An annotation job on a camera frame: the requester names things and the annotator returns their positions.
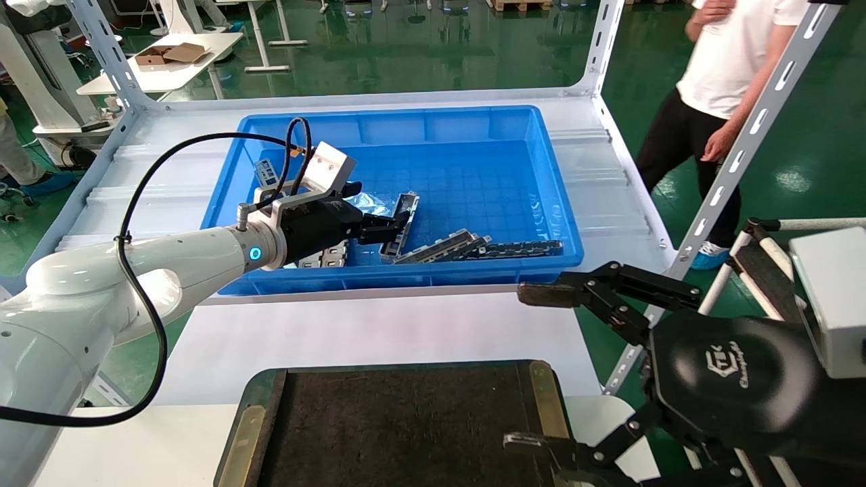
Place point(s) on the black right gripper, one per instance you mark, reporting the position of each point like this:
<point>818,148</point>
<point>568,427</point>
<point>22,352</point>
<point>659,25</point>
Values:
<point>731,379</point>

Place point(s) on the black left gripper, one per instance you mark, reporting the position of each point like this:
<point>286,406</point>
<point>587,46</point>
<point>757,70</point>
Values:
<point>318,226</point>

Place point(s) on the long metal cage part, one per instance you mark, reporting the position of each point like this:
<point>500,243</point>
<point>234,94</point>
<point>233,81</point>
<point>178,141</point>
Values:
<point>404,206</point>

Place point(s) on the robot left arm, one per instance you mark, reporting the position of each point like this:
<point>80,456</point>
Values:
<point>81,297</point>

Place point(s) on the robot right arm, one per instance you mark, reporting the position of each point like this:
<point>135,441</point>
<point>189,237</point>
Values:
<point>846,419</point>

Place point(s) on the long silver cage part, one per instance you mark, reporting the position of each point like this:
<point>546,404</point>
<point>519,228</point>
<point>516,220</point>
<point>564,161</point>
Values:
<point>433,249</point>

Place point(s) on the dark metal cage part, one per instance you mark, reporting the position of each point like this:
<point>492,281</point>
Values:
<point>470,247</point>

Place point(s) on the upright metal cage part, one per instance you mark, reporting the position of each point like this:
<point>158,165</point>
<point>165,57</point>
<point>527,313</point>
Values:
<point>265,172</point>

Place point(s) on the long dark metal part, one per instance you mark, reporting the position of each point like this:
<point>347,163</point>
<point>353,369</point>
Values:
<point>521,249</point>

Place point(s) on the black tray container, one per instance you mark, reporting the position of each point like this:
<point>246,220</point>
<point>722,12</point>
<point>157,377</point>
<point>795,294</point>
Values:
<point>406,426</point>

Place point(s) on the clear plastic film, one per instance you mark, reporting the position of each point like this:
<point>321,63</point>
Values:
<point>371,203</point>

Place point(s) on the blue plastic bin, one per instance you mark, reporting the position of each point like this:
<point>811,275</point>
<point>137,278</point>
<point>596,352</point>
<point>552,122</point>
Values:
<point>473,176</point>

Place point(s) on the white metal shelf rack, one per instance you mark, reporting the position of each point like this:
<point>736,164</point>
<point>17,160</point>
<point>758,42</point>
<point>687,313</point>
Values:
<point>169,162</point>

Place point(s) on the wooden pallet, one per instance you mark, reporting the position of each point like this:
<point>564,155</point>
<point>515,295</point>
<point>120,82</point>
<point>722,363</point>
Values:
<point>521,5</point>

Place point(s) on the brown cardboard box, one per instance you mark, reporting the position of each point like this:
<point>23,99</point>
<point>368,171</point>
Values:
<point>172,54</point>

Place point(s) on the white background table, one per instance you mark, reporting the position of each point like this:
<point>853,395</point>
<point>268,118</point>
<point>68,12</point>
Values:
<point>155,74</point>

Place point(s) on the person in white shirt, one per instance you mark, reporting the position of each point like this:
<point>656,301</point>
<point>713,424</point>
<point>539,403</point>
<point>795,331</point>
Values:
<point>731,54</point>

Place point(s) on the grey wheeled chair base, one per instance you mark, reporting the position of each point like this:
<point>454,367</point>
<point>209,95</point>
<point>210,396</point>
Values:
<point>10,203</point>

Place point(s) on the white pipe cart frame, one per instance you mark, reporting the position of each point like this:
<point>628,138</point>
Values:
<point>758,264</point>

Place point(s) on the white table frame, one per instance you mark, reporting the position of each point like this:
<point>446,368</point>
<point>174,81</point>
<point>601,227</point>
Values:
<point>270,54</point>

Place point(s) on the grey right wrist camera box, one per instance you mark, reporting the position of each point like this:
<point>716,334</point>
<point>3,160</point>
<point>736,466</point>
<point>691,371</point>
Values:
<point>835,304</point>

